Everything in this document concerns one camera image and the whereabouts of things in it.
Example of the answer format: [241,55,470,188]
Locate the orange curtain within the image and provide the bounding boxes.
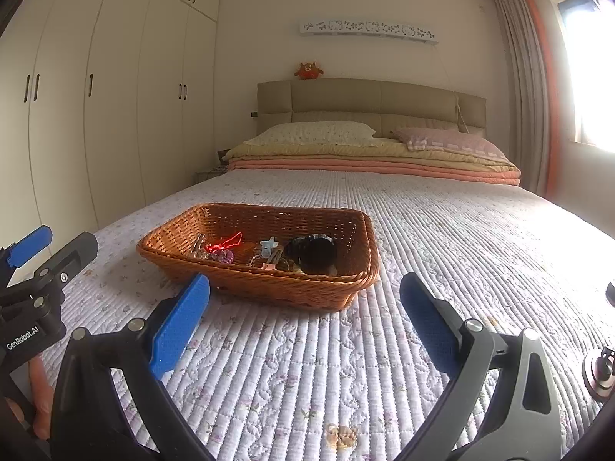
[512,0,565,200]

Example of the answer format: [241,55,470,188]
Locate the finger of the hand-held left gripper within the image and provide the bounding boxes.
[10,231,99,299]
[0,225,55,270]

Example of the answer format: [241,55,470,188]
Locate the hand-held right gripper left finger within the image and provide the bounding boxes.
[50,273,219,461]

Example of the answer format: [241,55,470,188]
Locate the white wardrobe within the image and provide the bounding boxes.
[0,0,223,250]

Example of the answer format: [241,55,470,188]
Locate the white wall decoration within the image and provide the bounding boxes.
[300,19,439,46]

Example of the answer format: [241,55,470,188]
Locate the round metal fitting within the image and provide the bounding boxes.
[581,346,615,401]

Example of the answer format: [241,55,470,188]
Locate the pink pillow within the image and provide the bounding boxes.
[391,127,507,161]

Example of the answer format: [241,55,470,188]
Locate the nightstand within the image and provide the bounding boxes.
[194,149,229,184]

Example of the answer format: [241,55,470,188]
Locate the black headband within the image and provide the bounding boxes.
[283,233,340,277]

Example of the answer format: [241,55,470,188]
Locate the grey curtain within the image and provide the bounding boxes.
[489,0,553,197]

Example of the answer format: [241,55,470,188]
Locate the cream floral pillow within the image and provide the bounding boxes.
[243,121,378,148]

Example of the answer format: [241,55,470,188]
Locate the brown wicker basket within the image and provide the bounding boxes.
[136,202,381,312]

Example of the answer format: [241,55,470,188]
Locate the window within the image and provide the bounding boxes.
[552,0,615,152]

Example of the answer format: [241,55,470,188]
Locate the beige padded headboard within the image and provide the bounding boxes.
[256,78,488,142]

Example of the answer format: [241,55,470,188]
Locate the salmon folded blanket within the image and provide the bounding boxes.
[227,156,522,186]

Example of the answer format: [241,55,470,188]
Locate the orange plush toy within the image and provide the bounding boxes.
[294,61,324,81]

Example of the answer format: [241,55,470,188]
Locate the yellow folded blanket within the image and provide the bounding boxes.
[223,138,517,171]

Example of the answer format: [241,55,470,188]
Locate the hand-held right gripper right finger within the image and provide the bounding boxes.
[394,271,564,461]

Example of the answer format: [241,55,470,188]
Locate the red spiral hair tie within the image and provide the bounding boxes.
[206,232,243,254]

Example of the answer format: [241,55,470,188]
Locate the person's left hand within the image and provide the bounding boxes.
[7,358,55,443]

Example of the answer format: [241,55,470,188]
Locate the white quilted bedspread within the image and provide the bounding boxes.
[0,169,615,461]

